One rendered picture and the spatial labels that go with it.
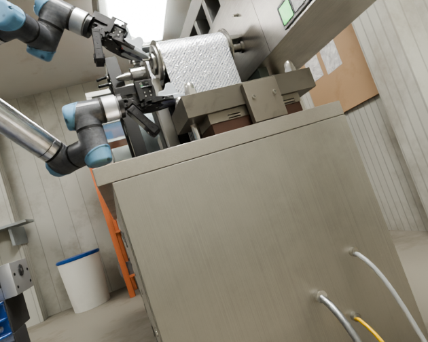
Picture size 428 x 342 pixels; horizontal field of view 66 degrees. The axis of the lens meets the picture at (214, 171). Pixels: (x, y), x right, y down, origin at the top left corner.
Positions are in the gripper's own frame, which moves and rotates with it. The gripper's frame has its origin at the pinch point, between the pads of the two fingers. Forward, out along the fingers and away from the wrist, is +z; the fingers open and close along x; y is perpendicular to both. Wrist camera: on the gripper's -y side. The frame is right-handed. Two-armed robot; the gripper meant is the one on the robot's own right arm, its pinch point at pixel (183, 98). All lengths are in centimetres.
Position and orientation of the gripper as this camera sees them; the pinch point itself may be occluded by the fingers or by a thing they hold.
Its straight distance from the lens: 107.3
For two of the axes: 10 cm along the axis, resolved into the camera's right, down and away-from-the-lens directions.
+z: 9.1, -2.9, 3.1
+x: -2.7, 1.7, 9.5
